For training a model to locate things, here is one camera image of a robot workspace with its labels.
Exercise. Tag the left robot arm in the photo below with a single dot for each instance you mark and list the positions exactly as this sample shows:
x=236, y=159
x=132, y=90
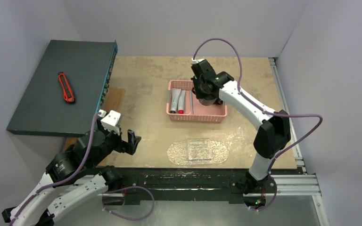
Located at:
x=73, y=177

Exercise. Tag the grey toothbrush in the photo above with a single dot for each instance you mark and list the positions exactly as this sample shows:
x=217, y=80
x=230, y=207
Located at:
x=191, y=102

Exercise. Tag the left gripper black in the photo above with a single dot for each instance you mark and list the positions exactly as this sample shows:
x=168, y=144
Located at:
x=129, y=147

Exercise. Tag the red utility knife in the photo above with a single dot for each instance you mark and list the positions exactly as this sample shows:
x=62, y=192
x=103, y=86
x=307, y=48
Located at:
x=68, y=94

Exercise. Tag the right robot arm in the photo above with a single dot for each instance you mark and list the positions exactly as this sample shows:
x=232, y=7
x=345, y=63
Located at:
x=273, y=128

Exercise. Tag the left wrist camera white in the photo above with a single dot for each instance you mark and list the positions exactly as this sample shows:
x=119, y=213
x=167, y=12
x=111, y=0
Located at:
x=110, y=120

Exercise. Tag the clear textured oval tray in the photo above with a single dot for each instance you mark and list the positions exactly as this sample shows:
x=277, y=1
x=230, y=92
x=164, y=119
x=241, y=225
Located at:
x=177, y=153

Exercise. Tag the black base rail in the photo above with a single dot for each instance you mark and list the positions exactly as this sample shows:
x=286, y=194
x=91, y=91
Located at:
x=171, y=184

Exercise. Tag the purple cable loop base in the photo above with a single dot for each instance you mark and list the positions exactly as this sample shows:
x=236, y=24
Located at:
x=131, y=201

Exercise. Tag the white toothpaste tube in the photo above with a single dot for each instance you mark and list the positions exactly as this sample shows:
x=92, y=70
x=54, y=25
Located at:
x=174, y=100

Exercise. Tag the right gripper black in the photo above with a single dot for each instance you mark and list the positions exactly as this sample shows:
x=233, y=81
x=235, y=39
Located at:
x=206, y=101

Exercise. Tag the red cap toothpaste tube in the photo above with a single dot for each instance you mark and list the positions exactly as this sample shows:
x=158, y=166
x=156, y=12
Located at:
x=181, y=102

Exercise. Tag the pink plastic basket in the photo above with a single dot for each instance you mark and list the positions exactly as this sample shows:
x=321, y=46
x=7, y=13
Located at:
x=212, y=113

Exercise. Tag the aluminium frame rail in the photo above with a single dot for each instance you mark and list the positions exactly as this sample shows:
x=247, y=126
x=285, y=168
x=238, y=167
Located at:
x=295, y=186

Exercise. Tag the clear plastic soap dish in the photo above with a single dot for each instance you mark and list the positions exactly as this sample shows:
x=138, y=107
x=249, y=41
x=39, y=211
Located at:
x=199, y=149

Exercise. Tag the dark grey network switch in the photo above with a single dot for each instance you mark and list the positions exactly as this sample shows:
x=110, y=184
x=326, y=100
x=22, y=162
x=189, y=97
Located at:
x=42, y=110

